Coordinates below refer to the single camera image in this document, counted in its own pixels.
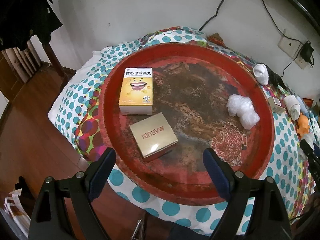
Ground polka dot tablecloth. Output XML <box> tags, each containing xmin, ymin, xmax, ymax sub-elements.
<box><xmin>47</xmin><ymin>26</ymin><xmax>320</xmax><ymax>237</ymax></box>

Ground yellow medicine box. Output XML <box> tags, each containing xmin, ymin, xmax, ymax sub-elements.
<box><xmin>118</xmin><ymin>67</ymin><xmax>153</xmax><ymax>115</ymax></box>

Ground black charger cable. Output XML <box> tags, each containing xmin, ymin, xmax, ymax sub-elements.
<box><xmin>259</xmin><ymin>0</ymin><xmax>305</xmax><ymax>44</ymax></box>

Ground white grey folded sock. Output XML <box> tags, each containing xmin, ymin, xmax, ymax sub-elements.
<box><xmin>302</xmin><ymin>132</ymin><xmax>317</xmax><ymax>148</ymax></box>

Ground black wall cable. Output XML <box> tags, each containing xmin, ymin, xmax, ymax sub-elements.
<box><xmin>279</xmin><ymin>56</ymin><xmax>299</xmax><ymax>78</ymax></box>
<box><xmin>199</xmin><ymin>0</ymin><xmax>242</xmax><ymax>30</ymax></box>

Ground white rolled sock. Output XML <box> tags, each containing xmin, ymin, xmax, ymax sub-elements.
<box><xmin>284</xmin><ymin>95</ymin><xmax>301</xmax><ymax>120</ymax></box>

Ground white sock ball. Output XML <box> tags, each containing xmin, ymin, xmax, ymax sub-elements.
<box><xmin>253</xmin><ymin>64</ymin><xmax>269</xmax><ymax>85</ymax></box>

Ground dark wooden chair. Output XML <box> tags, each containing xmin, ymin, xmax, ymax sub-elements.
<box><xmin>26</xmin><ymin>34</ymin><xmax>66</xmax><ymax>74</ymax></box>

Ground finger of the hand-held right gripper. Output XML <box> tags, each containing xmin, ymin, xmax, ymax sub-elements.
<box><xmin>299</xmin><ymin>139</ymin><xmax>320</xmax><ymax>165</ymax></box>

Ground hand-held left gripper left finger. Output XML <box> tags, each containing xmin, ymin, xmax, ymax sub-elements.
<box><xmin>29</xmin><ymin>147</ymin><xmax>117</xmax><ymax>240</ymax></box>

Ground beige box with barcode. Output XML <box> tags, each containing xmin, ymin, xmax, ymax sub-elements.
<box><xmin>269</xmin><ymin>96</ymin><xmax>287</xmax><ymax>114</ymax></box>

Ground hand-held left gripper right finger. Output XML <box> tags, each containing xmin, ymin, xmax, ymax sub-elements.
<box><xmin>203</xmin><ymin>148</ymin><xmax>293</xmax><ymax>240</ymax></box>

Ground beige wall plate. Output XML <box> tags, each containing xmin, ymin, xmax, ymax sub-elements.
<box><xmin>278</xmin><ymin>36</ymin><xmax>303</xmax><ymax>58</ymax></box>

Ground white plastic bag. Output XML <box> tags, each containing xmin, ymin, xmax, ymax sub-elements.
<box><xmin>0</xmin><ymin>189</ymin><xmax>30</xmax><ymax>240</ymax></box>

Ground white plastic wad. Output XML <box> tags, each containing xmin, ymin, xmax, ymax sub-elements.
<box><xmin>227</xmin><ymin>94</ymin><xmax>260</xmax><ymax>130</ymax></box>

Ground white wall socket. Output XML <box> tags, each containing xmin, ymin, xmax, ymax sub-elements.
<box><xmin>295</xmin><ymin>55</ymin><xmax>310</xmax><ymax>69</ymax></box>

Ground black plug charger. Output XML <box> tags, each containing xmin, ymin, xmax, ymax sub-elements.
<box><xmin>300</xmin><ymin>41</ymin><xmax>315</xmax><ymax>67</ymax></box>

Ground orange pig toy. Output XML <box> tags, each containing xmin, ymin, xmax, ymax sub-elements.
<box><xmin>297</xmin><ymin>114</ymin><xmax>310</xmax><ymax>135</ymax></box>

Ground gold square box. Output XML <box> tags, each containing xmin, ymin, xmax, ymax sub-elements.
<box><xmin>129</xmin><ymin>112</ymin><xmax>179</xmax><ymax>158</ymax></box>

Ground dark hanging clothing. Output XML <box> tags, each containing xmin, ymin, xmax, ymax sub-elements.
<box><xmin>0</xmin><ymin>0</ymin><xmax>63</xmax><ymax>52</ymax></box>

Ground round red worn tray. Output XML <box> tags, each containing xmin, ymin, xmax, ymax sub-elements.
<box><xmin>98</xmin><ymin>42</ymin><xmax>275</xmax><ymax>203</ymax></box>

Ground red green decoration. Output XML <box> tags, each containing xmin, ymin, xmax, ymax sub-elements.
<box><xmin>207</xmin><ymin>32</ymin><xmax>224</xmax><ymax>46</ymax></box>

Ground light blue cloth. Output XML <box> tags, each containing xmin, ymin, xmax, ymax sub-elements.
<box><xmin>296</xmin><ymin>97</ymin><xmax>310</xmax><ymax>117</ymax></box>

